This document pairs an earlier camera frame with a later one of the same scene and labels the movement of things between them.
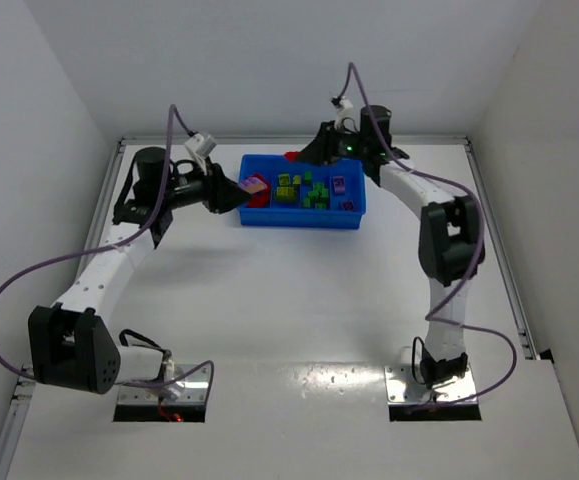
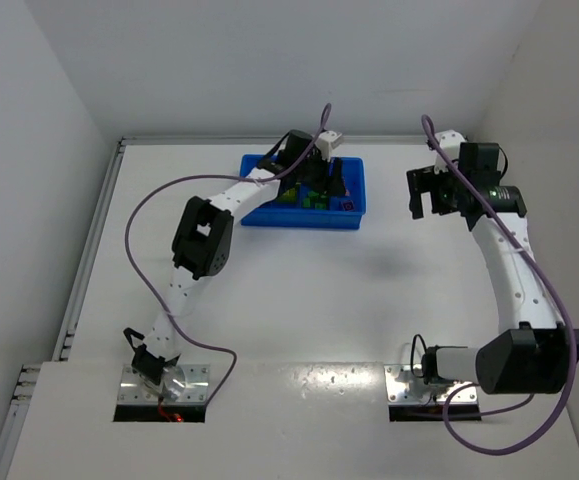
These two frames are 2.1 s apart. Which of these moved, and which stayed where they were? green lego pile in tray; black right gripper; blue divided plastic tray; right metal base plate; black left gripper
Moved: black left gripper; black right gripper
Stayed: blue divided plastic tray; green lego pile in tray; right metal base plate
